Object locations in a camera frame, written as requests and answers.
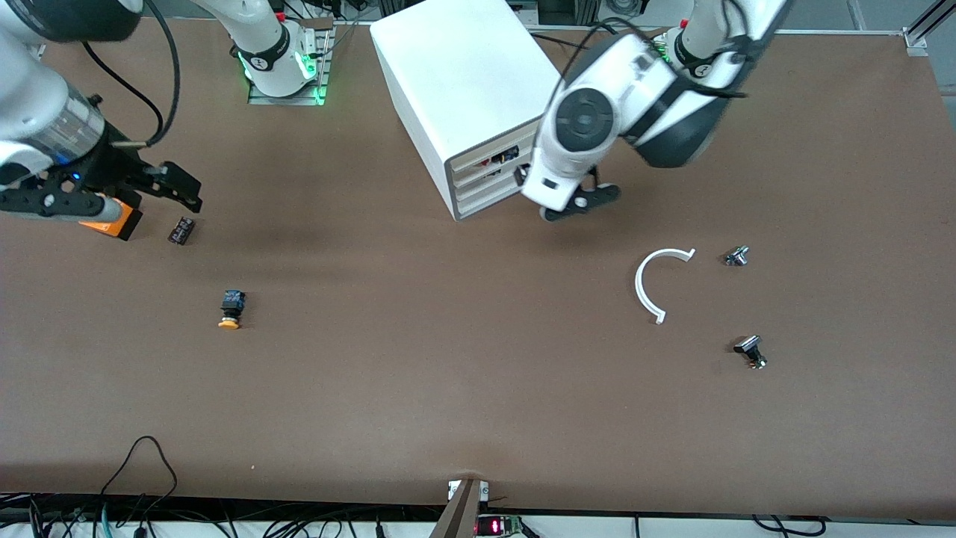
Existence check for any wooden post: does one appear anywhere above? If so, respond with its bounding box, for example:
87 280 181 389
428 478 482 538

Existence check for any red lit electronic device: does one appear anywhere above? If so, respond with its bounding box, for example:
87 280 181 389
477 514 525 537

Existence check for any orange capped push button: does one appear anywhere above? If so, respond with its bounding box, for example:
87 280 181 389
218 290 246 330

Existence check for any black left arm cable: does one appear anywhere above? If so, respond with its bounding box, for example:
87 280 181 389
553 19 749 99

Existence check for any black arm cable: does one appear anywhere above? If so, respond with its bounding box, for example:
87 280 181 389
82 0 181 146
553 19 749 99

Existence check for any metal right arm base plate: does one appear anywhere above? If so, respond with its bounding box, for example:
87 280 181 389
248 19 335 106

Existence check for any orange black button box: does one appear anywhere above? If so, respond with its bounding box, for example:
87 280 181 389
78 200 143 241

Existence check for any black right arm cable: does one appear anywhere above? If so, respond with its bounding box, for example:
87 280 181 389
82 0 181 146

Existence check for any white drawer cabinet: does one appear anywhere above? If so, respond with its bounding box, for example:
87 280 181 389
370 0 568 223

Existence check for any black looped cable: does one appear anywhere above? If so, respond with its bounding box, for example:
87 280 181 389
99 436 180 516

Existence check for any black cable on table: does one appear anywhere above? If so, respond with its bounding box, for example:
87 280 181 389
529 31 587 49

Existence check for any aluminium frame profile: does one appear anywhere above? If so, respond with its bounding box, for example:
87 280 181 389
902 0 956 57

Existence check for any black headed switch part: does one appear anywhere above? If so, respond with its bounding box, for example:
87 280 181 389
733 336 769 371

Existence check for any white curved plastic arc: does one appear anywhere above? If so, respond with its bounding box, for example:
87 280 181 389
635 248 697 326

